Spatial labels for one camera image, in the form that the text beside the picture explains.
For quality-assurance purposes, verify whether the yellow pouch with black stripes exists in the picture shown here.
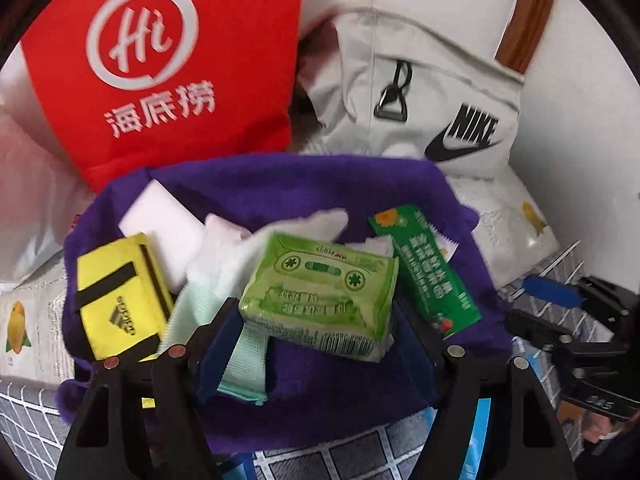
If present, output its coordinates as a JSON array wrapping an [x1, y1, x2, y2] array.
[[76, 232, 176, 363]]

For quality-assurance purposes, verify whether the purple towel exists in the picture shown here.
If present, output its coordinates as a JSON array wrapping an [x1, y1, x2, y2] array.
[[57, 152, 513, 461]]

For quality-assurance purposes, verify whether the brown wooden frame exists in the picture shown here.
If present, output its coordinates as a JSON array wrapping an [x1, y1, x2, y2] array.
[[495, 0, 558, 76]]

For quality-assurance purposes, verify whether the green sachet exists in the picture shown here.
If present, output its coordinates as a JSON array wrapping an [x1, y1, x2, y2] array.
[[368, 204, 483, 336]]

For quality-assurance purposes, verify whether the green tissue pack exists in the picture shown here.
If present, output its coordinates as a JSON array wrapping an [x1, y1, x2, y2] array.
[[239, 231, 401, 363]]

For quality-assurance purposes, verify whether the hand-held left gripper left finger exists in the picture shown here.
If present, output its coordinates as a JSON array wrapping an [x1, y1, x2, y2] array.
[[55, 297, 241, 480]]

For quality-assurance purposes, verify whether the white plastic shopping bag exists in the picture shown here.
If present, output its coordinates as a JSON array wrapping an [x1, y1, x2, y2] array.
[[0, 60, 96, 288]]

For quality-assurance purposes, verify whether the grey checkered blanket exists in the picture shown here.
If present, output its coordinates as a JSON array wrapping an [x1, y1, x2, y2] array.
[[0, 240, 591, 480]]

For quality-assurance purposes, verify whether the person's right hand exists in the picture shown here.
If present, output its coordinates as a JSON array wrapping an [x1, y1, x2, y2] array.
[[581, 410, 626, 445]]

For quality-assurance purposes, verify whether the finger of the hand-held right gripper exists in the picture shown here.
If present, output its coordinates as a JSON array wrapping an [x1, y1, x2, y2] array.
[[504, 309, 568, 348], [522, 275, 587, 308]]

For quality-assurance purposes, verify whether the blue tissue box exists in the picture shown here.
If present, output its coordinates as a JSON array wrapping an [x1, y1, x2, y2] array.
[[420, 350, 557, 480]]

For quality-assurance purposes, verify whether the white tissue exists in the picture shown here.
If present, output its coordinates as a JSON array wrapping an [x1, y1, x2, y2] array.
[[187, 208, 351, 281]]

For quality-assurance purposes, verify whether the grey fabric bag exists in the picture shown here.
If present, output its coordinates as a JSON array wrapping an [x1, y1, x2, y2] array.
[[297, 2, 526, 178]]

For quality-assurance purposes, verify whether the white sponge block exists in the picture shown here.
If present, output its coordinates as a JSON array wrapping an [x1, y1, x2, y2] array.
[[118, 180, 211, 291]]

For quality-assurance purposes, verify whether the mint green cloth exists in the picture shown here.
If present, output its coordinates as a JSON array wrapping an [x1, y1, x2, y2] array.
[[160, 280, 268, 406]]

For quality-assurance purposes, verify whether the red paper bag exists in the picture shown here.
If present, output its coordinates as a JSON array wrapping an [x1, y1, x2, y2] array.
[[20, 0, 307, 193]]

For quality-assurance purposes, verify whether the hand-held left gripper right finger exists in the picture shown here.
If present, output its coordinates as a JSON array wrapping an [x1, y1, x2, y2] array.
[[399, 310, 568, 480]]

